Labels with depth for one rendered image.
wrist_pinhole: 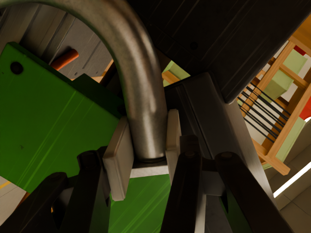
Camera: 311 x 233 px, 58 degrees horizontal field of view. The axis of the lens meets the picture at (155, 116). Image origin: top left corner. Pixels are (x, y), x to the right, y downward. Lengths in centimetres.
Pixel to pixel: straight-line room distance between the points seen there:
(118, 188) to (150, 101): 6
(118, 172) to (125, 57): 7
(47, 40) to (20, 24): 3
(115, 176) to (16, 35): 15
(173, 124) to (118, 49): 6
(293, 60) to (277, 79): 38
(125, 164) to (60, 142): 9
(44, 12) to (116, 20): 9
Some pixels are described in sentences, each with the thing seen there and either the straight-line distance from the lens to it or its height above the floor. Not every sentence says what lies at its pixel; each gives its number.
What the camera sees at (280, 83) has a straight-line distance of 350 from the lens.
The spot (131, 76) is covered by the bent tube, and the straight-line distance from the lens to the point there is 19.
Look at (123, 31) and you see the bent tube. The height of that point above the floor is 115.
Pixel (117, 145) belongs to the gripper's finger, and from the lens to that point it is 17.
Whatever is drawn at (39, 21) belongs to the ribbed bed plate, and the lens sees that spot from 26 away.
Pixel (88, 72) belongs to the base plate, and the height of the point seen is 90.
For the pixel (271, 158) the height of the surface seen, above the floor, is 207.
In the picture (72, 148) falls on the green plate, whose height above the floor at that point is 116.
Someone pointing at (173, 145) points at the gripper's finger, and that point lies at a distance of 16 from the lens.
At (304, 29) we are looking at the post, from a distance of 100.
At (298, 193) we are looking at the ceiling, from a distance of 820.
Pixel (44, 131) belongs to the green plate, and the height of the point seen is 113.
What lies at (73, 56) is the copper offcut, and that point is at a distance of 69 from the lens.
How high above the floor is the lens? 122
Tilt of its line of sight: 5 degrees down
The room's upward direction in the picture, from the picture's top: 130 degrees clockwise
